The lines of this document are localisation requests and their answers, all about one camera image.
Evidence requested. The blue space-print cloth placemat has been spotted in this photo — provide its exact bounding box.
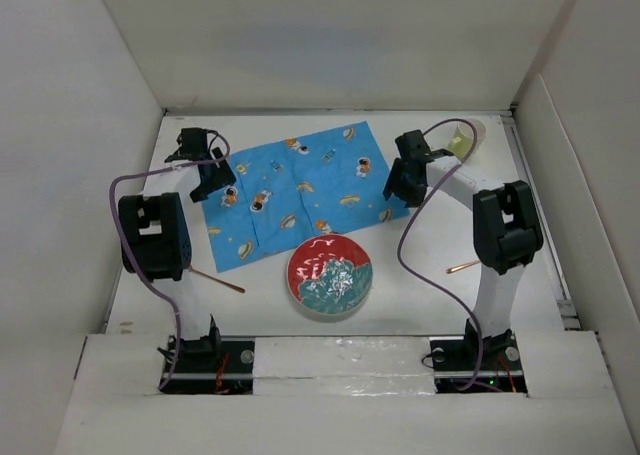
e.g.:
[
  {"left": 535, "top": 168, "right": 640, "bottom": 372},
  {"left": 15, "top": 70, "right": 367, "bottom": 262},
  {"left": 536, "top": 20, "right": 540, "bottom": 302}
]
[{"left": 202, "top": 122, "right": 409, "bottom": 273}]

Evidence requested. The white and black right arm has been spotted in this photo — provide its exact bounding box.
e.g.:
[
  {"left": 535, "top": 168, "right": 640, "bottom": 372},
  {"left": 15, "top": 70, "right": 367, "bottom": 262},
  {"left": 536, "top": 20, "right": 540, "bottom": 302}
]
[{"left": 383, "top": 155, "right": 544, "bottom": 369}]

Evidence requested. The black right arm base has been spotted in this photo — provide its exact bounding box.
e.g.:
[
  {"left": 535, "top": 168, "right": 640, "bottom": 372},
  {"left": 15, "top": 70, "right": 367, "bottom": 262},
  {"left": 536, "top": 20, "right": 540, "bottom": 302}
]
[{"left": 421, "top": 320, "right": 528, "bottom": 394}]

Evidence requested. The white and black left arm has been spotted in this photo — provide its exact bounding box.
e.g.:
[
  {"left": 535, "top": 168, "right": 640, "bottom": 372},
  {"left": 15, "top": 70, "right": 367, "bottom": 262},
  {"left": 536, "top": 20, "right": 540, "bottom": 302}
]
[{"left": 109, "top": 162, "right": 231, "bottom": 372}]

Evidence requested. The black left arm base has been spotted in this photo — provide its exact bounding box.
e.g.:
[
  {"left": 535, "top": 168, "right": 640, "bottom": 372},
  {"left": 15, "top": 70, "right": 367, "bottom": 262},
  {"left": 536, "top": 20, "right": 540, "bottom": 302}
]
[{"left": 157, "top": 320, "right": 256, "bottom": 396}]

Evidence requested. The pale yellow paper cup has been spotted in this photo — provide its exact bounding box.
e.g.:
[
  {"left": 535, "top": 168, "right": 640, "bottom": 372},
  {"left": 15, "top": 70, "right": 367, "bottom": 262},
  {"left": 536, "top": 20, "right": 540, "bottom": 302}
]
[{"left": 447, "top": 118, "right": 486, "bottom": 160}]

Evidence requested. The copper spoon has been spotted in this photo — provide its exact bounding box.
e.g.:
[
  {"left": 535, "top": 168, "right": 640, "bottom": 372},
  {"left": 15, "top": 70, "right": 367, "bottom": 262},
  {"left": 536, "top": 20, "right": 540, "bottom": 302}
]
[{"left": 445, "top": 260, "right": 480, "bottom": 274}]

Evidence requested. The copper fork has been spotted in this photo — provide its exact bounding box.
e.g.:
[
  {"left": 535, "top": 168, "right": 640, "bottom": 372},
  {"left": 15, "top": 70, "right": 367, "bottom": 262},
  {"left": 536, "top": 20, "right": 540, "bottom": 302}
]
[{"left": 189, "top": 266, "right": 246, "bottom": 294}]

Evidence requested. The red and teal floral plate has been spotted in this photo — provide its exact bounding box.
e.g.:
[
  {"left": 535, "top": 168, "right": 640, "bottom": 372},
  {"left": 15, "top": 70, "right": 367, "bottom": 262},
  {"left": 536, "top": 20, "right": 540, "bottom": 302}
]
[{"left": 285, "top": 234, "right": 373, "bottom": 319}]

